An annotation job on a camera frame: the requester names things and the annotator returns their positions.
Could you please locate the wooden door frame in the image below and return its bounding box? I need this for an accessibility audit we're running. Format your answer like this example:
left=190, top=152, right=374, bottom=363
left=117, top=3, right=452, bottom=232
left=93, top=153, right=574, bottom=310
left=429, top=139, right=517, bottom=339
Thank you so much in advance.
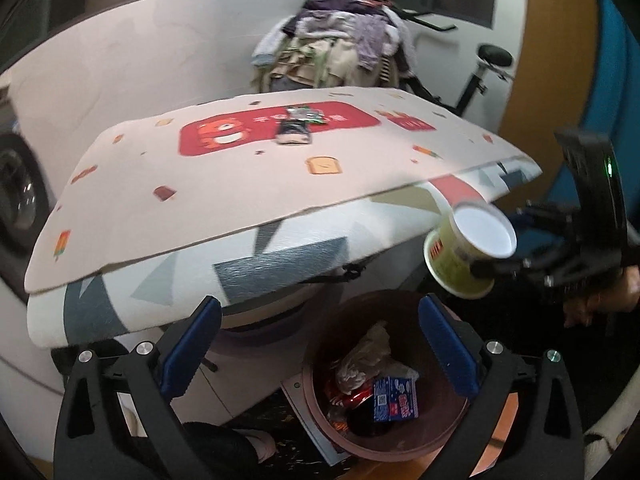
left=492, top=0, right=601, bottom=206

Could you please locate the brown trash bin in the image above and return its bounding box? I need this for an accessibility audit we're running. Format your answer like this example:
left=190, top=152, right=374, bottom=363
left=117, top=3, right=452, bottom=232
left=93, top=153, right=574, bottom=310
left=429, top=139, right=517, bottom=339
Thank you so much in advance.
left=302, top=290, right=473, bottom=463

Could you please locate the cream fleece garment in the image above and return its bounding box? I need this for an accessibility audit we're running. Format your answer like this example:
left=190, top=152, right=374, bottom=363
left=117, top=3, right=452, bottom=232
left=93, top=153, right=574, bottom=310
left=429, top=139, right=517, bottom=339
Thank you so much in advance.
left=582, top=400, right=640, bottom=480

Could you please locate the green snack packet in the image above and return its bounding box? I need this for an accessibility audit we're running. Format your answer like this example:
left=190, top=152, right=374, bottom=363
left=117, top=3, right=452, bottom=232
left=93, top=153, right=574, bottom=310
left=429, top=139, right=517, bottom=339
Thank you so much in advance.
left=286, top=105, right=328, bottom=126

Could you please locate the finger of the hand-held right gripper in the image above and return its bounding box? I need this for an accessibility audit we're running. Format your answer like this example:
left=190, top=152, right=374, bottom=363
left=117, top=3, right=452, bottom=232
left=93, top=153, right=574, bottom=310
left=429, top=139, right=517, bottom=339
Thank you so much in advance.
left=506, top=200, right=578, bottom=241
left=470, top=242, right=576, bottom=291

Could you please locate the washing machine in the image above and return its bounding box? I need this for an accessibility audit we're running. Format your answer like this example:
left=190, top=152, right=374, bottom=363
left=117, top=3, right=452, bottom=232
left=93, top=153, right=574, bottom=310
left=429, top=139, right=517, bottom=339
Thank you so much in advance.
left=0, top=85, right=53, bottom=306

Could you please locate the pile of clothes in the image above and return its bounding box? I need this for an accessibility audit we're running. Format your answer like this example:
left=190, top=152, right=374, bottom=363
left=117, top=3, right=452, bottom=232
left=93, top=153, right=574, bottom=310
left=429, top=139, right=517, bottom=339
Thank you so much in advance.
left=250, top=0, right=416, bottom=96

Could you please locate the yellow paper cup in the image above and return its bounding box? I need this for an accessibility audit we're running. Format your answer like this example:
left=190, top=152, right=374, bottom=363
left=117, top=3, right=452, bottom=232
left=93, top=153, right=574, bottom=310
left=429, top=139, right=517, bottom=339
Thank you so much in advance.
left=424, top=201, right=517, bottom=299

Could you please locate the person's left leg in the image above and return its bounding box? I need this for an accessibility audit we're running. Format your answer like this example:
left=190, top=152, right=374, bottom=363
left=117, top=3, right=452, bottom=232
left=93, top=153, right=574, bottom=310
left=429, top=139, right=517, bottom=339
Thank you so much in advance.
left=175, top=420, right=261, bottom=480

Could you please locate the black exercise bike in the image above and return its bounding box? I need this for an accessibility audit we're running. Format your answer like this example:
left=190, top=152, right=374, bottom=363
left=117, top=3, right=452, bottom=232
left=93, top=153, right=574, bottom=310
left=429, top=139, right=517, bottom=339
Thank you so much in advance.
left=362, top=0, right=516, bottom=113

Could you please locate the pink cartoon printed mat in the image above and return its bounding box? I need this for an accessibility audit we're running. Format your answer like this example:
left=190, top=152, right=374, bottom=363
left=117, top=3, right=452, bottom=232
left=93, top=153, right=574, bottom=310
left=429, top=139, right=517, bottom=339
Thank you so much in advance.
left=25, top=86, right=543, bottom=293

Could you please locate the person's right hand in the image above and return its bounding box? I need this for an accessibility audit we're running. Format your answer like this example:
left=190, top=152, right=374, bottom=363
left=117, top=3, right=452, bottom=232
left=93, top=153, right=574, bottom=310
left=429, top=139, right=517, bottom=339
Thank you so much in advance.
left=562, top=265, right=640, bottom=328

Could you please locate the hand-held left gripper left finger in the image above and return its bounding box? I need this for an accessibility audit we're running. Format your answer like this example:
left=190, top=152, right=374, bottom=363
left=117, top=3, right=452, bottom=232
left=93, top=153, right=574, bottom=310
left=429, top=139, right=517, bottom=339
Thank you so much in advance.
left=52, top=296, right=223, bottom=480

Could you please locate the dark snack packet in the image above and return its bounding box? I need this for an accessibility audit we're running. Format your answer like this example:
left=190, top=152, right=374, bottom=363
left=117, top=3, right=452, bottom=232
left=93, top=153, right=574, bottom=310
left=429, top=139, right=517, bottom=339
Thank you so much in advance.
left=276, top=117, right=312, bottom=146

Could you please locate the grey triangle patterned mat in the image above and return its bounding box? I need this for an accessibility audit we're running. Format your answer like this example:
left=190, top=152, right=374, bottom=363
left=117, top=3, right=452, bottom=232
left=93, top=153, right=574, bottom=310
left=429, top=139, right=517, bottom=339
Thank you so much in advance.
left=27, top=157, right=543, bottom=348

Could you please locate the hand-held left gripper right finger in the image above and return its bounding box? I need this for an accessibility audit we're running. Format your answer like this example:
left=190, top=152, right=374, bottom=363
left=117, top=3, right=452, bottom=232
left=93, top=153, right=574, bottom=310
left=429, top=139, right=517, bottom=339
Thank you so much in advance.
left=419, top=294, right=586, bottom=480

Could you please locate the blue box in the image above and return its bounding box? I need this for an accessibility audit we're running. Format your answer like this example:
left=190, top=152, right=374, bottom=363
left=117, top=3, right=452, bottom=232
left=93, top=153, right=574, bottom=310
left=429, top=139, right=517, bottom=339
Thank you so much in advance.
left=372, top=376, right=420, bottom=423

